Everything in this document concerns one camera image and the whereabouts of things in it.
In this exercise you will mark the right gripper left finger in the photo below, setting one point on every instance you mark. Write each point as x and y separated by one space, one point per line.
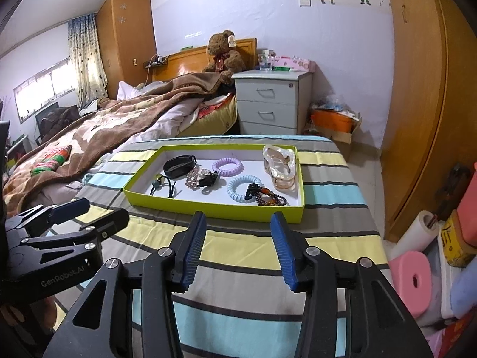
100 322

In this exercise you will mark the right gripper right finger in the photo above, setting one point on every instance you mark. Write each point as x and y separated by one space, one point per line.
355 296

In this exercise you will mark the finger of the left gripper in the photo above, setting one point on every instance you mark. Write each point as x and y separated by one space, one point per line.
63 210
92 232

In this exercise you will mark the black hair tie teal bead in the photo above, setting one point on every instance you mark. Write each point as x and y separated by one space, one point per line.
161 182

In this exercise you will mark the black smart watch band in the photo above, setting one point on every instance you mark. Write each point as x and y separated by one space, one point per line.
179 166

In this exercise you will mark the pink beaded hair clip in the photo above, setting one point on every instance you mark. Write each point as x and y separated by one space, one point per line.
201 179

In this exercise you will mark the clear pink claw clip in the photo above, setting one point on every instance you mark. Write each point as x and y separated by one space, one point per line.
281 165

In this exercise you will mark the person's left hand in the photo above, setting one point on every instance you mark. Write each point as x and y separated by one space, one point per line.
34 322

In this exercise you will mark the pink plastic stool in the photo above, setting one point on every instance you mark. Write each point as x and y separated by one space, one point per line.
412 279

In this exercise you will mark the brown fleece blanket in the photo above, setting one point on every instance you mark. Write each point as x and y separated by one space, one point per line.
22 182

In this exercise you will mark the white paper roll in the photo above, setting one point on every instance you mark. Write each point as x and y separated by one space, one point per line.
422 231

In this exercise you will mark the patterned window curtain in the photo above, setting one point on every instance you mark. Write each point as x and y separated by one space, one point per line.
91 82

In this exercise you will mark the yellow red pillow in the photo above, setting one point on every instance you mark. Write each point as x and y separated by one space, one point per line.
213 117

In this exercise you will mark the lime green shallow box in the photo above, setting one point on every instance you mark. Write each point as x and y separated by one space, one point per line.
243 192

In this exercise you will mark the wooden wardrobe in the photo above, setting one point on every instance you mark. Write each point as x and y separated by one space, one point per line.
431 127

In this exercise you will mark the tall wooden corner cabinet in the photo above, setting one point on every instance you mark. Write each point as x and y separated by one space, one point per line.
126 37

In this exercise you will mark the orange storage box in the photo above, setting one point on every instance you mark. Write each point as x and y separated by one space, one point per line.
333 121

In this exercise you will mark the brown teddy bear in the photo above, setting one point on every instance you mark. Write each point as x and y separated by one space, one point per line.
224 60

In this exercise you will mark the grey bedside drawer cabinet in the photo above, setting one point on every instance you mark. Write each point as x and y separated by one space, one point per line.
273 102

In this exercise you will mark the wooden bed headboard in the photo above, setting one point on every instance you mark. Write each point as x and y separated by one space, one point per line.
195 59

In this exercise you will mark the pink floral tissue box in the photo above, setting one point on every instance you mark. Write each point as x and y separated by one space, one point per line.
293 64

